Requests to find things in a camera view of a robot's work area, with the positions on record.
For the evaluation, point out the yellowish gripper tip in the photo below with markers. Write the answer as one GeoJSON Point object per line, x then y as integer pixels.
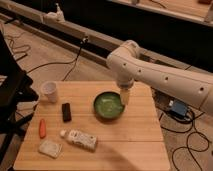
{"type": "Point", "coordinates": [124, 96]}

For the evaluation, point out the white sponge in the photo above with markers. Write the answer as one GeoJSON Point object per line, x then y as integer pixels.
{"type": "Point", "coordinates": [50, 148]}

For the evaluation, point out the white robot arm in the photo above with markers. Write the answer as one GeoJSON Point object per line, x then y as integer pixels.
{"type": "Point", "coordinates": [192, 88]}

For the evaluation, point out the green bowl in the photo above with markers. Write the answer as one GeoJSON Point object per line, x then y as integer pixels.
{"type": "Point", "coordinates": [107, 105]}

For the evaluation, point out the blue box on floor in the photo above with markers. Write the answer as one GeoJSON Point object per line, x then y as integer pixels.
{"type": "Point", "coordinates": [178, 108]}

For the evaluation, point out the wooden table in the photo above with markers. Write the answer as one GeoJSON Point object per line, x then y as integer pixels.
{"type": "Point", "coordinates": [133, 142]}

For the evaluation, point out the black rectangular block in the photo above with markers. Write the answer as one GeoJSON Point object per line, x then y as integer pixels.
{"type": "Point", "coordinates": [66, 112]}

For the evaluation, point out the white plastic bottle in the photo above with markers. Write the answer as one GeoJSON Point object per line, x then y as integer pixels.
{"type": "Point", "coordinates": [79, 138]}

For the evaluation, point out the orange carrot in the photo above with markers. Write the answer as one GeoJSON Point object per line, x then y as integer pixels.
{"type": "Point", "coordinates": [42, 129]}

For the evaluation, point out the black chair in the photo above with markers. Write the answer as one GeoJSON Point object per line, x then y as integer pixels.
{"type": "Point", "coordinates": [14, 89]}

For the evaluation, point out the white object on rail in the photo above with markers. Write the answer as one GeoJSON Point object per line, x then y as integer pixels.
{"type": "Point", "coordinates": [57, 16]}

